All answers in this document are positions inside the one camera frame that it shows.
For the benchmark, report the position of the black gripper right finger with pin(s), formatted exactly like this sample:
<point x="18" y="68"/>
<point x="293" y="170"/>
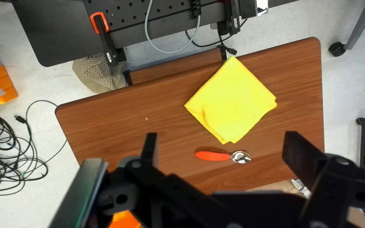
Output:
<point x="337" y="184"/>

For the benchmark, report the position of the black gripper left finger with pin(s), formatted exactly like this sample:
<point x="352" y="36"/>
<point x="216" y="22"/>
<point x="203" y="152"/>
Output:
<point x="167" y="201"/>

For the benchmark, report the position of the orange handled metal spoon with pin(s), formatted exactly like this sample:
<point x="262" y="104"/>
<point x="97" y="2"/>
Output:
<point x="214" y="156"/>

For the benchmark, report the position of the yellow folded cloth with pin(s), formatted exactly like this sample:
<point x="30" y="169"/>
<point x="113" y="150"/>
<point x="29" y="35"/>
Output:
<point x="231" y="103"/>

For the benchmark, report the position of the orange handled black clamp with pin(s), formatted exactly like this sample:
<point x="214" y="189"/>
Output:
<point x="113" y="55"/>

